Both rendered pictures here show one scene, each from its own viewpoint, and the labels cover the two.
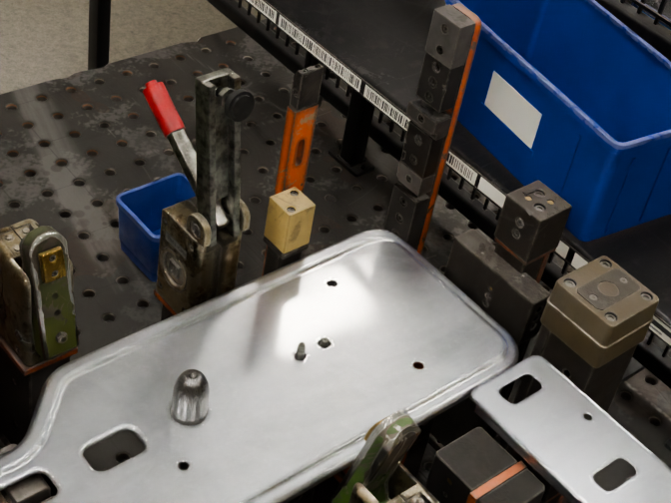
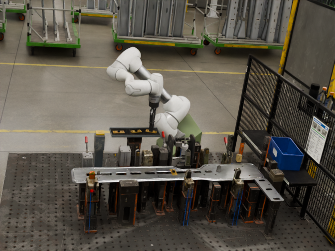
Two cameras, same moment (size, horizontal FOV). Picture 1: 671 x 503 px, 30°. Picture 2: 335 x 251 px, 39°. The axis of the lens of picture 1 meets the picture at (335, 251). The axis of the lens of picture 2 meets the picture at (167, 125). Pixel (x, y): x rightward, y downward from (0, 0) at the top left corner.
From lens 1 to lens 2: 2.47 m
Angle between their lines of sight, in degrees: 31
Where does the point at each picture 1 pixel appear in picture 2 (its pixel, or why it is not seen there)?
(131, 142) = not seen: hidden behind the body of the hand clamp
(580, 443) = (266, 186)
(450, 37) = (265, 139)
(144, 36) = not seen: hidden behind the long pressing
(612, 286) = (278, 171)
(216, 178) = (229, 148)
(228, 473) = (220, 176)
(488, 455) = (253, 185)
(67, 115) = (219, 157)
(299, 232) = (239, 159)
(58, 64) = not seen: hidden behind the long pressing
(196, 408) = (219, 169)
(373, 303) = (247, 169)
